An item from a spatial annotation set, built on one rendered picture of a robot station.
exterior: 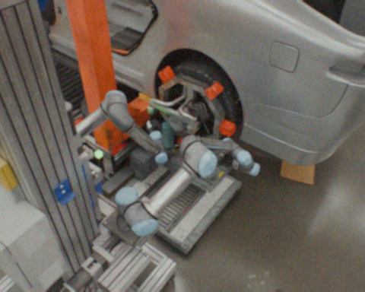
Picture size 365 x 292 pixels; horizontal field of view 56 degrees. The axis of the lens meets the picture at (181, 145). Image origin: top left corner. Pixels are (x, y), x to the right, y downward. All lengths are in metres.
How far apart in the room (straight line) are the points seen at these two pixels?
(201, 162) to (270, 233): 1.46
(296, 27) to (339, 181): 1.90
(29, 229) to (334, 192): 2.63
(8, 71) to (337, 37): 1.50
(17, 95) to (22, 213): 0.55
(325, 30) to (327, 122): 0.53
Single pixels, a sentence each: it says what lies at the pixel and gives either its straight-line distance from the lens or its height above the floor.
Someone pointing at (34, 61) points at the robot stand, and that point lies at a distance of 1.26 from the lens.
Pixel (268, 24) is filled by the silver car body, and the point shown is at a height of 1.62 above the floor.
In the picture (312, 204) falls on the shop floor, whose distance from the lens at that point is 3.26.
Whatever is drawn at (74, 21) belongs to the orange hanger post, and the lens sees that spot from 2.25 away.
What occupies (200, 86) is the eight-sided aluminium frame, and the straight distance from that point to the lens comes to 2.35.
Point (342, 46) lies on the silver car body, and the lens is 1.96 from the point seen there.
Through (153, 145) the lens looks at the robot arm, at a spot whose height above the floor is 1.02.
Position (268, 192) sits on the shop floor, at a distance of 3.23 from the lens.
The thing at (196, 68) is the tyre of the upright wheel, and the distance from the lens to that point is 2.43.
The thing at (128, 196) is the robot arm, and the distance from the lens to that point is 1.77.
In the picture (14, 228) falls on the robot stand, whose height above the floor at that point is 1.23.
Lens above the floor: 2.43
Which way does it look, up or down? 44 degrees down
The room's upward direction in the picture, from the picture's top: 1 degrees clockwise
